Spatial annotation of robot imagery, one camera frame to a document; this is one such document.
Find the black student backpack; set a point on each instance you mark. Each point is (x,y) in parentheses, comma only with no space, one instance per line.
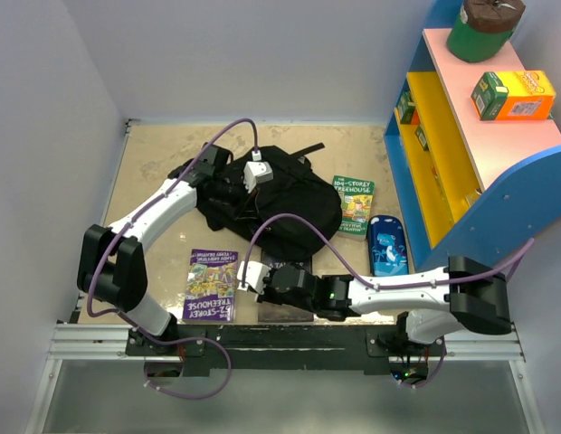
(294,189)

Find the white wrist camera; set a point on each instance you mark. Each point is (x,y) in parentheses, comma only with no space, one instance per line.
(251,276)
(255,173)

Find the small green box upper shelf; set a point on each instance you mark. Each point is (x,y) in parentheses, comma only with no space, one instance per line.
(406,109)

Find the blue pencil case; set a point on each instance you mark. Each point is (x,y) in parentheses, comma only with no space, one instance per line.
(386,246)

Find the purple 52-storey treehouse book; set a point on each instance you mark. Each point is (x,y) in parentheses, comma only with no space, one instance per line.
(210,287)

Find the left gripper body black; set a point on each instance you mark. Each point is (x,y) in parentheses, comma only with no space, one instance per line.
(232,193)

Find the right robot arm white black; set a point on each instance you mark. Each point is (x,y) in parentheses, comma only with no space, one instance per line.
(461,295)

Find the aluminium rail frame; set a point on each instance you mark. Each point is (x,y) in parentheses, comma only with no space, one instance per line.
(89,385)

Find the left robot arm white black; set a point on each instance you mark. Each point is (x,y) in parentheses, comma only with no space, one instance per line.
(112,270)

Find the green 104-storey treehouse book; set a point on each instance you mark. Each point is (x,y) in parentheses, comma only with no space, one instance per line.
(356,197)

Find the small green box shelf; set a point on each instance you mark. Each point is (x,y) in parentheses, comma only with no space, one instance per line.
(406,109)
(421,137)

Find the small green box lower shelf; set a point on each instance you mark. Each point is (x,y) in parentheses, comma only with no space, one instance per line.
(421,137)

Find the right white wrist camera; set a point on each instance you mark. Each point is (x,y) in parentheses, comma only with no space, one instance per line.
(251,276)

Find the colourful wooden shelf unit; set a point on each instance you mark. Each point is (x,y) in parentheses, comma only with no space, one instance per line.
(479,189)

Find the tale of two cities book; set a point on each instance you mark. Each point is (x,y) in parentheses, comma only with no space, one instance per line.
(269,313)

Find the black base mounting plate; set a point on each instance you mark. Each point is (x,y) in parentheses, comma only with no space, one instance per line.
(373,350)

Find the green brown cylinder container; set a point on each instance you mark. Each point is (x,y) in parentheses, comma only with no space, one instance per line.
(482,28)

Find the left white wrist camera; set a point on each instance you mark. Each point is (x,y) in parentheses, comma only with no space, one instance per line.
(255,173)

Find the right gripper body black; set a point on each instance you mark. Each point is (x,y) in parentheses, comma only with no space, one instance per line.
(273,296)

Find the orange green crayon box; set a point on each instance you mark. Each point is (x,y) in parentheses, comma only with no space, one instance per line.
(513,95)

